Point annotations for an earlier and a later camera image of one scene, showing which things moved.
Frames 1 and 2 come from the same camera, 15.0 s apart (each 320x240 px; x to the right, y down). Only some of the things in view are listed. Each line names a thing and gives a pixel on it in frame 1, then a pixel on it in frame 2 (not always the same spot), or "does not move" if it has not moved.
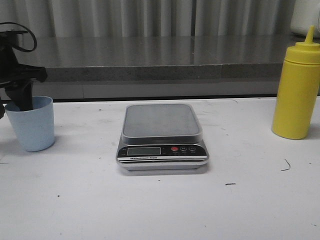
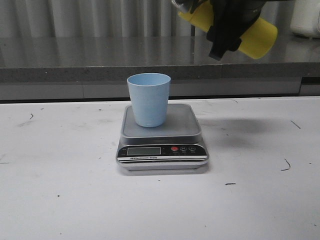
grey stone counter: x=161 y=67 does not move
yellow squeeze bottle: x=296 y=110 to x=258 y=40
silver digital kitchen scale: x=161 y=137 does not move
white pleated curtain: x=152 y=18 does not move
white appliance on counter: x=305 y=13 does not move
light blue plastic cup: x=35 y=126 to x=149 y=92
